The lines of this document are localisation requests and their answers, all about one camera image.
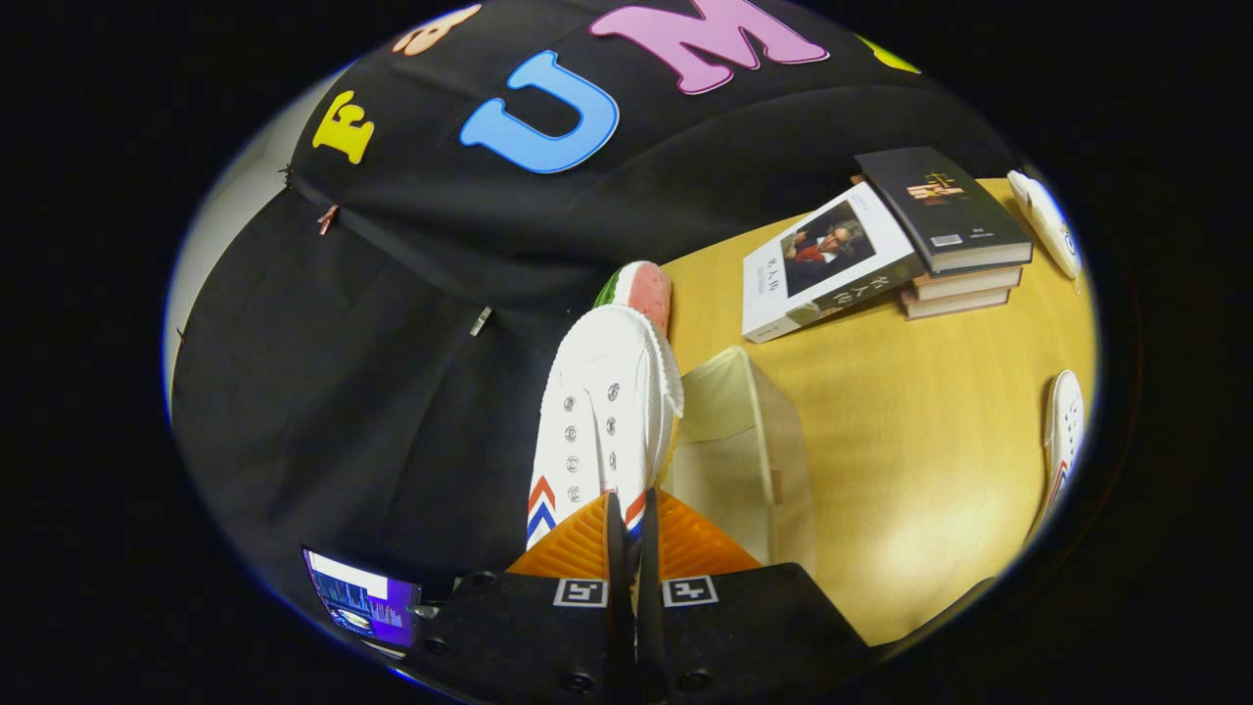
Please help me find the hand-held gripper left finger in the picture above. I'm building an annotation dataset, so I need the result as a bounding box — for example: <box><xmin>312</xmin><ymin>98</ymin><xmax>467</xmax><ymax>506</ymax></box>
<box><xmin>396</xmin><ymin>493</ymin><xmax>635</xmax><ymax>705</ymax></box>

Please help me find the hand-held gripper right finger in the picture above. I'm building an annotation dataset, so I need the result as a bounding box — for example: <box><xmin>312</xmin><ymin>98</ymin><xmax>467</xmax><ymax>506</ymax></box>
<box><xmin>636</xmin><ymin>490</ymin><xmax>872</xmax><ymax>705</ymax></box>

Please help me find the beige fabric storage box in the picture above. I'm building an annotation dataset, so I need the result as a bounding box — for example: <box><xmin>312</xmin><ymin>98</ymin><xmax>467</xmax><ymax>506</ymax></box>
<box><xmin>661</xmin><ymin>345</ymin><xmax>816</xmax><ymax>579</ymax></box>

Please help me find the white canvas shoe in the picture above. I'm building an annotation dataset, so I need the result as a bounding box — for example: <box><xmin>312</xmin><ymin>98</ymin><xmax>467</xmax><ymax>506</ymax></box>
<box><xmin>1040</xmin><ymin>369</ymin><xmax>1088</xmax><ymax>520</ymax></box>
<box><xmin>526</xmin><ymin>304</ymin><xmax>684</xmax><ymax>608</ymax></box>

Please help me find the lit computer screen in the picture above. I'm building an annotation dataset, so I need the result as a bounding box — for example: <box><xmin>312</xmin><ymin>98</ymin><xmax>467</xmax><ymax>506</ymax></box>
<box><xmin>302</xmin><ymin>546</ymin><xmax>424</xmax><ymax>649</ymax></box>

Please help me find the watermelon slice plush toy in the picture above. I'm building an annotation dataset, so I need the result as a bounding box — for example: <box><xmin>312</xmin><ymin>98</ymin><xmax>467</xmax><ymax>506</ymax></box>
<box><xmin>594</xmin><ymin>260</ymin><xmax>673</xmax><ymax>339</ymax></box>

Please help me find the black backdrop cloth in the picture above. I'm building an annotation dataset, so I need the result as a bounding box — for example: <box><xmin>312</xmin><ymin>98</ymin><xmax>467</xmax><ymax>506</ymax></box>
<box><xmin>168</xmin><ymin>0</ymin><xmax>1019</xmax><ymax>647</ymax></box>

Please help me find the white portrait cover book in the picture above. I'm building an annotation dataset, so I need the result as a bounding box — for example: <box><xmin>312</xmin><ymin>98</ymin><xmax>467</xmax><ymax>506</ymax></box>
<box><xmin>741</xmin><ymin>181</ymin><xmax>926</xmax><ymax>345</ymax></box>

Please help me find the brown cover book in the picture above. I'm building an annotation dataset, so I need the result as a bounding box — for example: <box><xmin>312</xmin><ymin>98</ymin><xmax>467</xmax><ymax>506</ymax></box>
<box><xmin>901</xmin><ymin>286</ymin><xmax>1011</xmax><ymax>321</ymax></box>
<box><xmin>912</xmin><ymin>264</ymin><xmax>1024</xmax><ymax>302</ymax></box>

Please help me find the black cover book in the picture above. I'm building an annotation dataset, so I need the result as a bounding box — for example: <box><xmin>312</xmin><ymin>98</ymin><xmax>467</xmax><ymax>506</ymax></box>
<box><xmin>855</xmin><ymin>146</ymin><xmax>1035</xmax><ymax>276</ymax></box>

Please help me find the row of small black clips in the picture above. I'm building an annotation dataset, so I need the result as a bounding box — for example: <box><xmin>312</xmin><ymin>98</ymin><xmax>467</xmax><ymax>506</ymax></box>
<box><xmin>174</xmin><ymin>164</ymin><xmax>296</xmax><ymax>345</ymax></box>

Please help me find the white plush toy with eyes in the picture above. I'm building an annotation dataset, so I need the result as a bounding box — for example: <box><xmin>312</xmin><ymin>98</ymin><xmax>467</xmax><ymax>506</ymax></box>
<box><xmin>1008</xmin><ymin>169</ymin><xmax>1083</xmax><ymax>285</ymax></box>

